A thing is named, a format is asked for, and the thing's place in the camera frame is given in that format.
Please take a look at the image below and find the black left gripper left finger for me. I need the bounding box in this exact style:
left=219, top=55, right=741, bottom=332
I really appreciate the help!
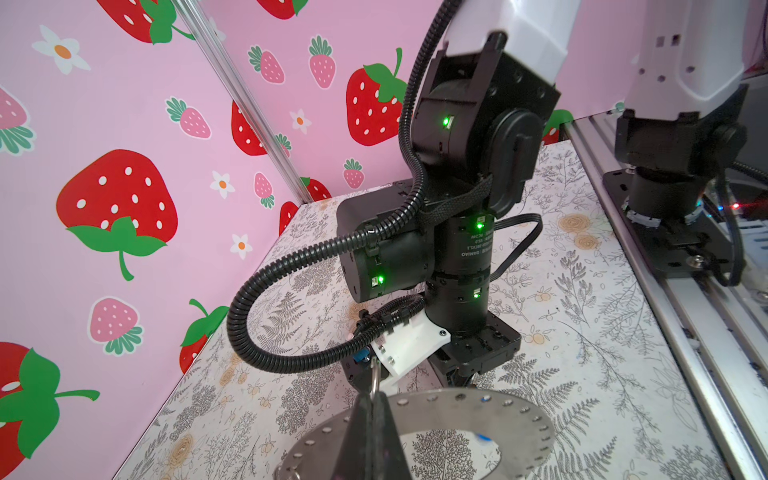
left=346, top=394, right=377, bottom=479

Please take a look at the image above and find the silver frame post right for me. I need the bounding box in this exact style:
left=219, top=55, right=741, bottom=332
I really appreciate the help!
left=173, top=0, right=313, bottom=203

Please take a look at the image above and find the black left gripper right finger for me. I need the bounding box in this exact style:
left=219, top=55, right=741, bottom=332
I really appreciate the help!
left=376, top=392, right=412, bottom=480

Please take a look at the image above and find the large silver keyring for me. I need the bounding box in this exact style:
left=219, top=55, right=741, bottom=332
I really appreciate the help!
left=273, top=388, right=555, bottom=479

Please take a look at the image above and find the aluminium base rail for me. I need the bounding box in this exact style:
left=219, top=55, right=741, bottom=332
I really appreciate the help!
left=565, top=113, right=767, bottom=479

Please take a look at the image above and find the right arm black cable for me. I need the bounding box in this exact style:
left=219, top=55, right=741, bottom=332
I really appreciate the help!
left=226, top=0, right=544, bottom=374

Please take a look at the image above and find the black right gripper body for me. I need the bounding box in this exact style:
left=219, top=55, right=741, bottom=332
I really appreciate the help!
left=428, top=311, right=521, bottom=387

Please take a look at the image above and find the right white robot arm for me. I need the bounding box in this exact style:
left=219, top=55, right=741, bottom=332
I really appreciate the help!
left=340, top=1, right=748, bottom=392

